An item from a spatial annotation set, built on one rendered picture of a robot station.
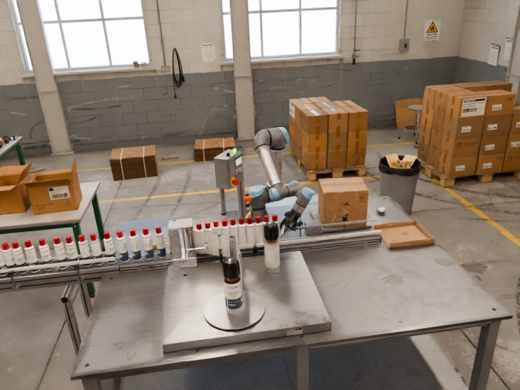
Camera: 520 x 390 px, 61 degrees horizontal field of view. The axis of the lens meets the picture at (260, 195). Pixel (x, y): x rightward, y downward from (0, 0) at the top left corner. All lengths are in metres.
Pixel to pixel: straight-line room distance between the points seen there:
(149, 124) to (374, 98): 4.07
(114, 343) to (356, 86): 6.85
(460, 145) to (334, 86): 3.03
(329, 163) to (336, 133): 0.43
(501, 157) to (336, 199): 3.70
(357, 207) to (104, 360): 1.79
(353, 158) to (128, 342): 4.52
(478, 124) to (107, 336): 4.89
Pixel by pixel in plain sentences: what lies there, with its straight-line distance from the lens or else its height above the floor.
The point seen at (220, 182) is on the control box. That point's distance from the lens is 2.62.
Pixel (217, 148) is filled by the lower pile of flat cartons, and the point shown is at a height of 0.20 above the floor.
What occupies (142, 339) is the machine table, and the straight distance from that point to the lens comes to 2.32.
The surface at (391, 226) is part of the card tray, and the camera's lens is 3.17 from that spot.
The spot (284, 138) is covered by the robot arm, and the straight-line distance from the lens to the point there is 2.89.
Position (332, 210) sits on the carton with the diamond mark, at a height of 0.99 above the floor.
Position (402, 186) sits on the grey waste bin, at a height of 0.40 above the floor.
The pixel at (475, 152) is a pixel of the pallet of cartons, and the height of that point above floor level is 0.44.
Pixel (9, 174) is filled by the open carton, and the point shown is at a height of 1.03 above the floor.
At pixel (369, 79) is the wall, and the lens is 8.43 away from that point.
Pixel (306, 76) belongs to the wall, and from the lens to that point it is 8.07.
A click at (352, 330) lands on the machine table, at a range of 2.27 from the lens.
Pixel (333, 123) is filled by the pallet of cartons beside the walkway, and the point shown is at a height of 0.77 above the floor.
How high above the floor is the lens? 2.31
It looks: 24 degrees down
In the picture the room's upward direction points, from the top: 3 degrees counter-clockwise
